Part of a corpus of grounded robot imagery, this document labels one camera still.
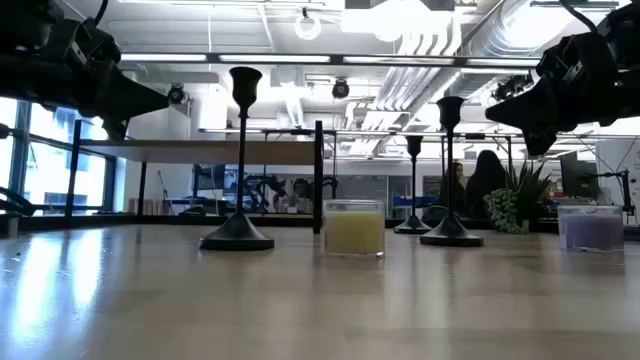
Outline purple candle glass jar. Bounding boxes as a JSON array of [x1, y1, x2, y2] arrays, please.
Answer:
[[557, 204, 626, 253]]

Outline black metal candlestick holder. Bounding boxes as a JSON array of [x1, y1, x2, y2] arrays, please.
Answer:
[[199, 66, 275, 252], [419, 95, 485, 248], [393, 134, 434, 235]]

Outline silver ventilation duct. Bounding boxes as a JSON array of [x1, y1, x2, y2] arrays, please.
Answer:
[[444, 0, 586, 101]]

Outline black office chair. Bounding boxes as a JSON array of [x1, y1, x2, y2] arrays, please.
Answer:
[[422, 204, 460, 221]]

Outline long LED light bar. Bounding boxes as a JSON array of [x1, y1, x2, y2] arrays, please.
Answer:
[[118, 51, 544, 71]]

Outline wooden shelf black legs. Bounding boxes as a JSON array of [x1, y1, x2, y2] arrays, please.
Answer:
[[64, 119, 326, 235]]

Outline black computer monitor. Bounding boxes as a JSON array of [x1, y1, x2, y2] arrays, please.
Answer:
[[559, 151, 601, 201]]

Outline blue storage bins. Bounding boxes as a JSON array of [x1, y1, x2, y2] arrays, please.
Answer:
[[392, 195, 440, 209]]

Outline row of wooden blocks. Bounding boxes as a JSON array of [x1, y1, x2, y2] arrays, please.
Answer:
[[127, 198, 167, 216]]

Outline white hanging ring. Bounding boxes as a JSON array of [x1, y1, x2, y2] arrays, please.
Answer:
[[293, 13, 323, 42]]

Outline person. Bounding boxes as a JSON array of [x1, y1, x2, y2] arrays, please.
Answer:
[[451, 160, 472, 217], [292, 178, 314, 214], [464, 149, 508, 219]]

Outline black rig-mounted camera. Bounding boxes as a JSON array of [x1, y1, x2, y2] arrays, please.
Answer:
[[491, 73, 535, 104]]

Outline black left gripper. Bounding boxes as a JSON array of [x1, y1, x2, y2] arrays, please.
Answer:
[[29, 17, 171, 142]]

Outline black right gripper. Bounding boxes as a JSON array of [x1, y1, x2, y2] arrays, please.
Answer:
[[484, 28, 622, 158]]

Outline black table frame rail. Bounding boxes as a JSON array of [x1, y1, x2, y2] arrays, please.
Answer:
[[19, 213, 640, 236]]

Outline yellow candle glass jar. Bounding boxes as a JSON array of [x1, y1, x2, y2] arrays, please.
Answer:
[[322, 198, 386, 259]]

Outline green potted succulent plant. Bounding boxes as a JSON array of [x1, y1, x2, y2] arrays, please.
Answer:
[[483, 160, 554, 235]]

